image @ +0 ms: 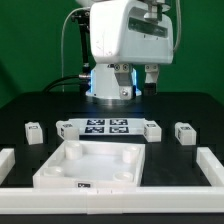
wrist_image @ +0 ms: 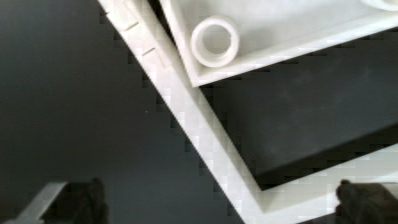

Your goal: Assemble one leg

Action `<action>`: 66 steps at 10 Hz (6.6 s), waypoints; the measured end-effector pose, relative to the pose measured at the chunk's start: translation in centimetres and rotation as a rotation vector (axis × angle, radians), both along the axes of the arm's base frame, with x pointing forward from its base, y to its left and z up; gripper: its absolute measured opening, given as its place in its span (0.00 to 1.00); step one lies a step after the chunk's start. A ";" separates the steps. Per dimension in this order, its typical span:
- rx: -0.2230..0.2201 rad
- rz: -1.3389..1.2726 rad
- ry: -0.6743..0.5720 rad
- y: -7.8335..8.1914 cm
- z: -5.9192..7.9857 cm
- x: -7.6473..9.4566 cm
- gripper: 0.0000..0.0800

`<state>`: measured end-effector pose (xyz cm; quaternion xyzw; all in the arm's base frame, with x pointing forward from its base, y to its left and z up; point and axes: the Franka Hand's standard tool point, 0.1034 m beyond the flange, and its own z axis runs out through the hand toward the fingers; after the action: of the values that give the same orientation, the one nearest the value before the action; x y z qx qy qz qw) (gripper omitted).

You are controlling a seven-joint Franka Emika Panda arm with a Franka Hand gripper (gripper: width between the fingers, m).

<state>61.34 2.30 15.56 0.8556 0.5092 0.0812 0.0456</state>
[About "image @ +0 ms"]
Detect white square table top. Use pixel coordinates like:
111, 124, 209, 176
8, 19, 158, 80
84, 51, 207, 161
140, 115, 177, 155
33, 140, 145, 188

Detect white cable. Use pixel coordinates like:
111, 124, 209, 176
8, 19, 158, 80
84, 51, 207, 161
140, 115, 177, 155
60, 7, 88, 93

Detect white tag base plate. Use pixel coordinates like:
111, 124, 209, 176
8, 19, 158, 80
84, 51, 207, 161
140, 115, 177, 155
69, 118, 145, 135

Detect black cables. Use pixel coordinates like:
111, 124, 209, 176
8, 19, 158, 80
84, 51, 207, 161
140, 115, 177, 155
42, 74, 92, 93

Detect white U-shaped obstacle fence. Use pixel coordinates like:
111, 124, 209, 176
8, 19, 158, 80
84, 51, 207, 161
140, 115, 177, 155
0, 147, 224, 214

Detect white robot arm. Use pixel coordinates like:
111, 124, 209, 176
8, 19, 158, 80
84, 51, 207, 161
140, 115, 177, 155
76, 0, 181, 103

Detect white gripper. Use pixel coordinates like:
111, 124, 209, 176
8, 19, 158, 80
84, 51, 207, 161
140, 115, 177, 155
90, 0, 173, 99

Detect black camera on stand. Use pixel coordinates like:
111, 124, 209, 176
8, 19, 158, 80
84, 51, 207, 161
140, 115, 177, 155
71, 8, 91, 79

